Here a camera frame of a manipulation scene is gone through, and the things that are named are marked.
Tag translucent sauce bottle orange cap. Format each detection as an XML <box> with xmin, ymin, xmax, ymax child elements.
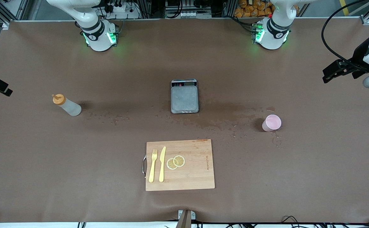
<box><xmin>52</xmin><ymin>94</ymin><xmax>82</xmax><ymax>117</ymax></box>

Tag pink plastic cup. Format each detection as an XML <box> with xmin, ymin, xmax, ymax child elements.
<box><xmin>262</xmin><ymin>114</ymin><xmax>282</xmax><ymax>132</ymax></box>

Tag orange packaged goods pile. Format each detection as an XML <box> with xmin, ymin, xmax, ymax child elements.
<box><xmin>234</xmin><ymin>0</ymin><xmax>275</xmax><ymax>18</ymax></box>

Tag white power strip black plugs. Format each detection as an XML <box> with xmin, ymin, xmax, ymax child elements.
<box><xmin>104</xmin><ymin>0</ymin><xmax>140</xmax><ymax>19</ymax></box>

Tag grey digital kitchen scale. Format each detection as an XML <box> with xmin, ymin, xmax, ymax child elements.
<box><xmin>171</xmin><ymin>79</ymin><xmax>200</xmax><ymax>114</ymax></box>

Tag white terminal strip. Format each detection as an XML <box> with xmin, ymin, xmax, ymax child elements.
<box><xmin>165</xmin><ymin>9</ymin><xmax>212</xmax><ymax>19</ymax></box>

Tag yellow plastic fork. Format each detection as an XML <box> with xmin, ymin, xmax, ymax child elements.
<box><xmin>149</xmin><ymin>149</ymin><xmax>158</xmax><ymax>183</ymax></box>

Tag yellow plastic knife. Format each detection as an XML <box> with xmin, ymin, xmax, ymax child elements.
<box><xmin>159</xmin><ymin>146</ymin><xmax>166</xmax><ymax>183</ymax></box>

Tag aluminium frame profile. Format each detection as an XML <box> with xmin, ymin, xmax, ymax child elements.
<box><xmin>349</xmin><ymin>0</ymin><xmax>369</xmax><ymax>26</ymax></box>
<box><xmin>0</xmin><ymin>0</ymin><xmax>29</xmax><ymax>29</ymax></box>

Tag wooden cutting board metal handle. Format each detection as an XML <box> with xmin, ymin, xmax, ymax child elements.
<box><xmin>142</xmin><ymin>139</ymin><xmax>215</xmax><ymax>192</ymax></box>

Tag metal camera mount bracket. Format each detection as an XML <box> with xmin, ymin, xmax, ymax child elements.
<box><xmin>176</xmin><ymin>210</ymin><xmax>196</xmax><ymax>228</ymax></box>

